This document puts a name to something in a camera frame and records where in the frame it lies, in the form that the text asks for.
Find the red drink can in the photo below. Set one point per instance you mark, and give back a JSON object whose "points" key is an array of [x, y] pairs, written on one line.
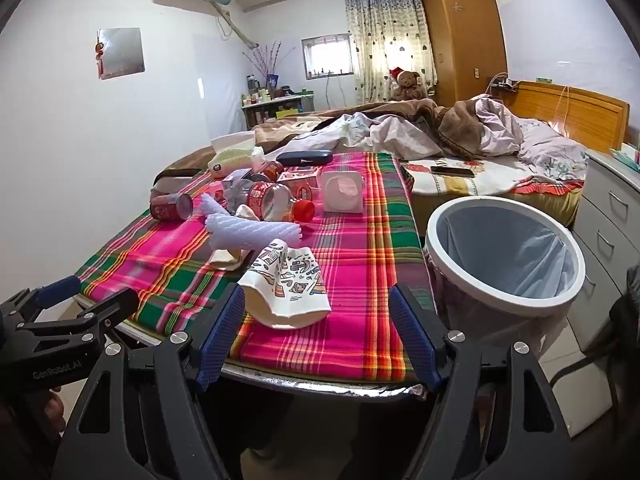
{"points": [[167, 206]]}

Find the clear plastic bottle red label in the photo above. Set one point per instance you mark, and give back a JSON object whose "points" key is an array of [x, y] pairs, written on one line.
{"points": [[270, 202]]}

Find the air conditioner pipe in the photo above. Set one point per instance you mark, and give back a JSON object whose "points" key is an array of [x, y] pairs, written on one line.
{"points": [[235, 25]]}

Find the soft tissue pack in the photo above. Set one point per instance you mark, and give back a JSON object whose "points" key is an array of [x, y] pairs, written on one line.
{"points": [[232, 157]]}

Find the square wall mirror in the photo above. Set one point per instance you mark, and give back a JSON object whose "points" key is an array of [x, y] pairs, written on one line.
{"points": [[122, 52]]}

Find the floral bed sheet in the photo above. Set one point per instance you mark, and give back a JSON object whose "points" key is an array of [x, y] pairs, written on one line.
{"points": [[500, 185]]}

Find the black chair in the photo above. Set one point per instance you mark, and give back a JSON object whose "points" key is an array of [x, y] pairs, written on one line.
{"points": [[625, 310]]}

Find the strawberry milk carton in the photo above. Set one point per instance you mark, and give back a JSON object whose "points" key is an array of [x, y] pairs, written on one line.
{"points": [[297, 185]]}

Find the red hanging ornament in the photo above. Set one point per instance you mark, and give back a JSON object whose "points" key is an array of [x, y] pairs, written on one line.
{"points": [[101, 57]]}

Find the small red labelled can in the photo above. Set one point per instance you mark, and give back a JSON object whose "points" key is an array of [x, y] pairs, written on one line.
{"points": [[267, 171]]}

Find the black glasses case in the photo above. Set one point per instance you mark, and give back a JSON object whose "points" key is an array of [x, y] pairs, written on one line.
{"points": [[304, 157]]}

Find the wooden wardrobe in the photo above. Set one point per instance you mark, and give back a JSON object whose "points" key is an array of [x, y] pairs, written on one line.
{"points": [[462, 35]]}

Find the white round trash bin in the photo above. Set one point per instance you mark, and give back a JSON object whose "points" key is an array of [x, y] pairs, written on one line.
{"points": [[500, 306]]}

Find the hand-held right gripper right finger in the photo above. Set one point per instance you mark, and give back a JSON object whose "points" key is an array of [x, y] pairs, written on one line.
{"points": [[412, 335]]}

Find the cream crumpled paper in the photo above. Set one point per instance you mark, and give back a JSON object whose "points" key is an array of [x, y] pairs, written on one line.
{"points": [[225, 259]]}

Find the decorative dry branches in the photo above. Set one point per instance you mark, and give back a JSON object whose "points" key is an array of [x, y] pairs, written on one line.
{"points": [[267, 60]]}

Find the printed crushed paper cup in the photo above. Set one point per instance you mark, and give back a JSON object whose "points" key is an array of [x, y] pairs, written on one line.
{"points": [[285, 290]]}

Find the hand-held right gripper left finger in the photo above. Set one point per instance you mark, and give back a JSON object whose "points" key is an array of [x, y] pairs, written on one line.
{"points": [[222, 335]]}

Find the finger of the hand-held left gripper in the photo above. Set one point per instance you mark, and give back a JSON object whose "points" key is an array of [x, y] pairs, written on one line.
{"points": [[107, 310], [57, 292]]}

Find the pile of small boxes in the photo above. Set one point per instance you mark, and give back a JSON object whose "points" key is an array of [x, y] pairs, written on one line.
{"points": [[630, 156]]}

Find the patterned curtain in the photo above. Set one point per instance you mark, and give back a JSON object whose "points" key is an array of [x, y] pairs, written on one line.
{"points": [[390, 40]]}

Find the black smartphone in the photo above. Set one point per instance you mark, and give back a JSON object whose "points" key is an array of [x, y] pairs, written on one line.
{"points": [[452, 171]]}

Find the white square plastic tub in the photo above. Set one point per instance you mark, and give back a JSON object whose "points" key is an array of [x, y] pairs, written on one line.
{"points": [[342, 192]]}

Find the brown blanket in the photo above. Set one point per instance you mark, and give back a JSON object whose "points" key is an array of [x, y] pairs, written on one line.
{"points": [[450, 130]]}

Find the brown teddy bear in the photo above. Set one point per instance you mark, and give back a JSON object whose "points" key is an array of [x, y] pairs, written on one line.
{"points": [[406, 85]]}

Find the white foam fruit net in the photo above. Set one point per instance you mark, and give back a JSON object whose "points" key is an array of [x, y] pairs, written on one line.
{"points": [[210, 206], [255, 232]]}

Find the pale pink duvet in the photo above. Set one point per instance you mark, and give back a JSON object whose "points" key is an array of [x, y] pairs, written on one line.
{"points": [[550, 150]]}

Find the shelf with bottles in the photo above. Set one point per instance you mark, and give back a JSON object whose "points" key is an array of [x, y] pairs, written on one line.
{"points": [[275, 105]]}

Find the wooden bed headboard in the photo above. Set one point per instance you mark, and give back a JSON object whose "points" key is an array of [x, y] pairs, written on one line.
{"points": [[575, 110]]}

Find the small window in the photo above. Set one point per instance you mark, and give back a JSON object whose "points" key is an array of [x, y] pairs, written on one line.
{"points": [[327, 57]]}

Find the grey drawer cabinet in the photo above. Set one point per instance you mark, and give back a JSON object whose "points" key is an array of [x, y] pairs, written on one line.
{"points": [[610, 210]]}

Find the pink wrapper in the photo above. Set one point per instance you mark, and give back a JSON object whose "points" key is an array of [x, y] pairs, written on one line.
{"points": [[215, 190]]}

